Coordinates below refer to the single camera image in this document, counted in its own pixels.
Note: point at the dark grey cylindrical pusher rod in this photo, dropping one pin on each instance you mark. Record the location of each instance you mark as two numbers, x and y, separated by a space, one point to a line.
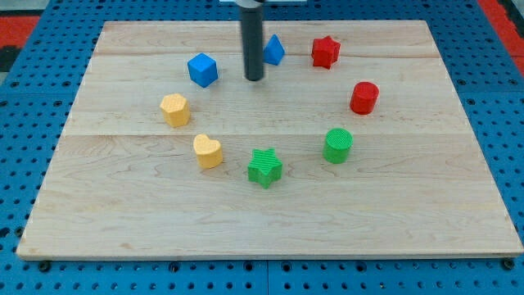
251 20

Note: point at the blue triangle block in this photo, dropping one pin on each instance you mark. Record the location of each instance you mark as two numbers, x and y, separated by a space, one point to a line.
273 51

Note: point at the blue cube block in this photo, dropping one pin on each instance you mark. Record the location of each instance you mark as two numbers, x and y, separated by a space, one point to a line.
202 70

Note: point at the red star block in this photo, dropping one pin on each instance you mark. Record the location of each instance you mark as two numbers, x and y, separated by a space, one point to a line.
325 52

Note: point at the yellow hexagon block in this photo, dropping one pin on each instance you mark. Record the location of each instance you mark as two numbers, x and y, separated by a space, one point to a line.
175 110

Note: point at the red cylinder block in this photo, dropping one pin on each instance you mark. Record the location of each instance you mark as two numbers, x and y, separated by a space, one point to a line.
364 97

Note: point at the yellow heart block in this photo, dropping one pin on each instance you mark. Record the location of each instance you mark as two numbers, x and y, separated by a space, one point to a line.
208 151

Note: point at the green cylinder block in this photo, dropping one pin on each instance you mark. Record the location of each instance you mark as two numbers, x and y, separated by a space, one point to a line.
337 145

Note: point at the green star block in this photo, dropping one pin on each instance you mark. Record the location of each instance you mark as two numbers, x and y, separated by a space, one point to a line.
264 167

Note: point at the light wooden board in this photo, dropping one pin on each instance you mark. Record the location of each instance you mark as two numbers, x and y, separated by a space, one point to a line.
123 185

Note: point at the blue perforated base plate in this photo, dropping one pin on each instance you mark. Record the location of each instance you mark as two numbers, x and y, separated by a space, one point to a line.
37 94

